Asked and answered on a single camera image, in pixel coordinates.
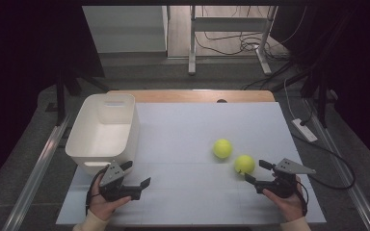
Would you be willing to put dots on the white plastic bin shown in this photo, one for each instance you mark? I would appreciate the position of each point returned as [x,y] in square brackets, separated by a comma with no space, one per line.
[104,141]

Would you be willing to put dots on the dark table grommet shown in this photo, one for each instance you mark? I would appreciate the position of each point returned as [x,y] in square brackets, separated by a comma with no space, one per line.
[221,101]

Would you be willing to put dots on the white foam board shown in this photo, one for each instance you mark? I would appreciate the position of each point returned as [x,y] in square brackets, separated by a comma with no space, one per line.
[189,134]

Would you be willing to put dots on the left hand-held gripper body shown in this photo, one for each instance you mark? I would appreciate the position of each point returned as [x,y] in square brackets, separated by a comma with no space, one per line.
[112,174]

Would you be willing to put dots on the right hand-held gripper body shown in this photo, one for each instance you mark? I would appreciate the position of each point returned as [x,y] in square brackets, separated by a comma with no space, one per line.
[287,166]

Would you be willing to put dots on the white metal desk frame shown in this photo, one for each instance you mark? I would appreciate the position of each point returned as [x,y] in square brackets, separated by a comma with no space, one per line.
[229,24]

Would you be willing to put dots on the yellow tennis ball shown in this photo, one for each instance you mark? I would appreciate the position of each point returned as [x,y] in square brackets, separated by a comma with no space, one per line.
[244,164]
[222,148]

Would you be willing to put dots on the white cabinet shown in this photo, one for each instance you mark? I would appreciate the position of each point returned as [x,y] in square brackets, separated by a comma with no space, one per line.
[125,29]

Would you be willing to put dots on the black stand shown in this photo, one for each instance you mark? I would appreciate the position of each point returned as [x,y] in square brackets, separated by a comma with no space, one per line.
[60,96]
[321,96]

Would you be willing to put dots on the person's right hand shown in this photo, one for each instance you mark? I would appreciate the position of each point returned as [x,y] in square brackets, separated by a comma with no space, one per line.
[289,205]

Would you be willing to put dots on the person's left hand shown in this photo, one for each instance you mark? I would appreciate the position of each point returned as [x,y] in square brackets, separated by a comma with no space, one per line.
[104,205]

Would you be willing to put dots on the wooden table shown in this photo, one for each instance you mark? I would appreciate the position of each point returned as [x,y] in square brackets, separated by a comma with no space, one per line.
[189,96]

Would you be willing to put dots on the silver metal rail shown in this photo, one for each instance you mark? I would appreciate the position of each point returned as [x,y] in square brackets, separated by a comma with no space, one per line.
[350,179]
[35,176]

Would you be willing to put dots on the white power strip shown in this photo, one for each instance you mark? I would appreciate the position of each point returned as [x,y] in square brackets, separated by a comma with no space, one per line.
[304,130]

